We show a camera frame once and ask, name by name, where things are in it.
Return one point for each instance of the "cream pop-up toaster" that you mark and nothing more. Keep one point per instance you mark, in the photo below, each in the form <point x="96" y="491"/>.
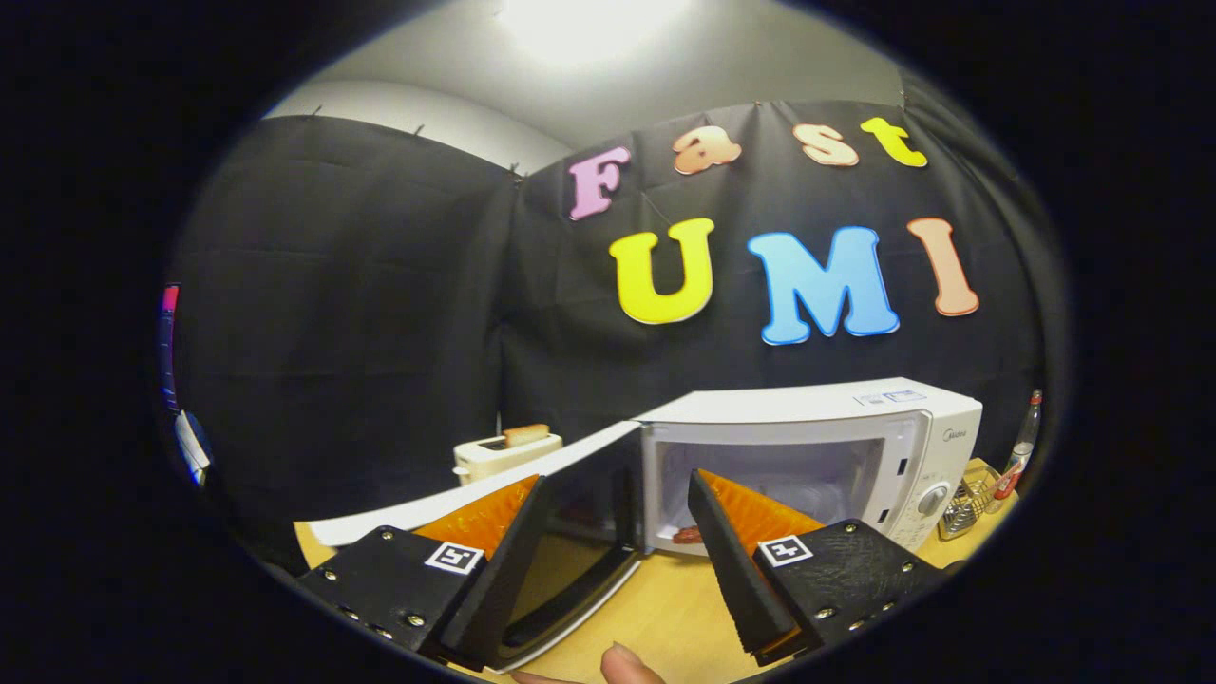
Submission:
<point x="494" y="458"/>

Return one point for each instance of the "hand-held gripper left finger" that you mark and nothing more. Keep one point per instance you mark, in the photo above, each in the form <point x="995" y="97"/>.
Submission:
<point x="503" y="570"/>

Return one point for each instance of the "white toaster oven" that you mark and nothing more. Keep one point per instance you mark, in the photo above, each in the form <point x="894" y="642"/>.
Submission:
<point x="807" y="408"/>

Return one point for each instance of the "toast slice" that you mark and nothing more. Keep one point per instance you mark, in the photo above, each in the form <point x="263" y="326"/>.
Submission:
<point x="525" y="435"/>

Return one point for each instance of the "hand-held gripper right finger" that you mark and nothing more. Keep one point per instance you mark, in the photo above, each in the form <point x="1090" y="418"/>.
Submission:
<point x="736" y="560"/>

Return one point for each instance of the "black backdrop cloth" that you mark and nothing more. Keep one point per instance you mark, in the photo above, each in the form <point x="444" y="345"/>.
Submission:
<point x="361" y="304"/>

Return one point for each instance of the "clear plastic bottle red label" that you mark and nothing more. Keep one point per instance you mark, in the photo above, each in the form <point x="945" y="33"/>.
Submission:
<point x="1021" y="451"/>

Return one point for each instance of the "red meat slice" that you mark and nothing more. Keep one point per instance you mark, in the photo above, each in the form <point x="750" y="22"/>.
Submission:
<point x="688" y="536"/>

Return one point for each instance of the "computer monitor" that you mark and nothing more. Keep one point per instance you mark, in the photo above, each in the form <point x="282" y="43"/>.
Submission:
<point x="168" y="342"/>

